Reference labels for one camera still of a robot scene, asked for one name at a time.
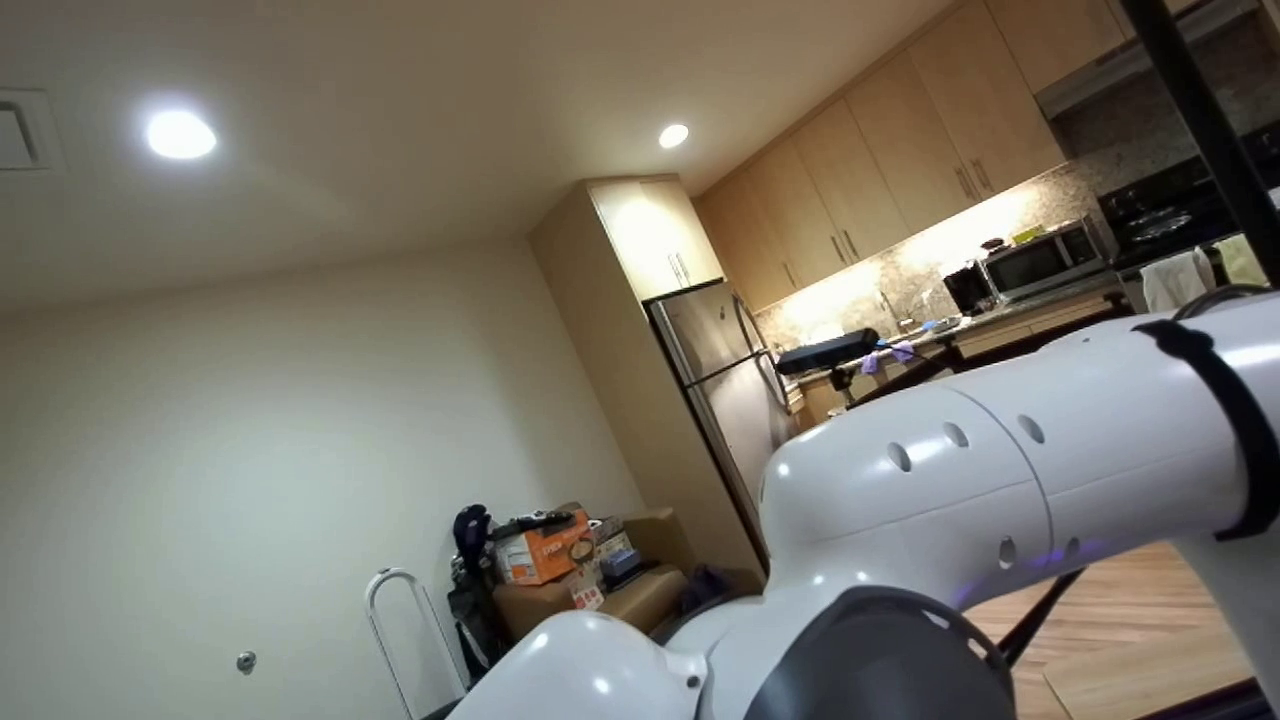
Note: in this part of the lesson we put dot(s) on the white metal tube rack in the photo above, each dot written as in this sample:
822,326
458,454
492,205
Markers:
376,627

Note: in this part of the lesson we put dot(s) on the orange cardboard box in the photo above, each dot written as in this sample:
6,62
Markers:
543,551

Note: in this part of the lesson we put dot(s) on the black bag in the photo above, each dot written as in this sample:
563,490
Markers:
470,575

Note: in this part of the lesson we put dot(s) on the stainless steel refrigerator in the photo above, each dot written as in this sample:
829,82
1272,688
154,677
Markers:
725,387

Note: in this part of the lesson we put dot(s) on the large round ceiling light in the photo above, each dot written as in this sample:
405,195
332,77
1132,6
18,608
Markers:
177,134

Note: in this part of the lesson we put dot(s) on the black stereo camera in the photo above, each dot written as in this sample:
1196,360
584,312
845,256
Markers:
827,352

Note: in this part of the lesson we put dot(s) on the small round ceiling light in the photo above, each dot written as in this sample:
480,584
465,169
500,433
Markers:
674,137

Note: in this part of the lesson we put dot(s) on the black coffee maker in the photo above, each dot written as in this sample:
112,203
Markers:
966,290

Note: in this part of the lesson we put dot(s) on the ceiling air vent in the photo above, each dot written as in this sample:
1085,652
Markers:
23,134

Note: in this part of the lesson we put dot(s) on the brown cardboard box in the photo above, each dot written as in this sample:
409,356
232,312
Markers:
603,602

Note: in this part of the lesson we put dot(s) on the white hanging towel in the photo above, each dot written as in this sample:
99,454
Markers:
1176,281

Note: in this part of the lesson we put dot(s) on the black wall oven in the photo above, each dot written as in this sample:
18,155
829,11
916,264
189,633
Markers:
1175,203

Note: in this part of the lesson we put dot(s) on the tall light wood cabinet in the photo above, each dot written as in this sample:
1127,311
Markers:
625,295

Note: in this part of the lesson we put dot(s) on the kitchen countertop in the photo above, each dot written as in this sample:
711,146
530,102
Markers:
1026,326

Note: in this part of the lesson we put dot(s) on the light wood upper cabinets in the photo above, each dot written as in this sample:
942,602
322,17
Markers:
883,163

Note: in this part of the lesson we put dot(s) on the round wall door stop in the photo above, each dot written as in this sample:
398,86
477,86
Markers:
247,661

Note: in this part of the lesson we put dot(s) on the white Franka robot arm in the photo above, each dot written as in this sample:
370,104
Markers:
961,505

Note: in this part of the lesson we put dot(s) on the silver microwave oven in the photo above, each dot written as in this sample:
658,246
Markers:
1045,261

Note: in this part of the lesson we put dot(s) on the black stand pole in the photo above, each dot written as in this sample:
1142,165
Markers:
1201,122

